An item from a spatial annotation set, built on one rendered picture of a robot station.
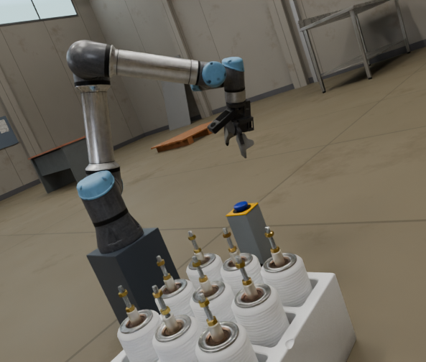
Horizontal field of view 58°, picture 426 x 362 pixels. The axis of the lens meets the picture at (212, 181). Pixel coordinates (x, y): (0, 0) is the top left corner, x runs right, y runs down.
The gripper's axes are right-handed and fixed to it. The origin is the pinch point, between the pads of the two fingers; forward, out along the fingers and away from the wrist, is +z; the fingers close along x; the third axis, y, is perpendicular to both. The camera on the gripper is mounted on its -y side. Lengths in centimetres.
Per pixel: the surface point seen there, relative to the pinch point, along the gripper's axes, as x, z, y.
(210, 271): -54, 3, -36
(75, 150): 462, 152, -39
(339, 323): -78, 8, -17
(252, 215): -45.7, -2.9, -18.6
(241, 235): -45, 3, -22
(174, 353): -75, -1, -52
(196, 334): -74, -2, -47
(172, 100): 846, 221, 249
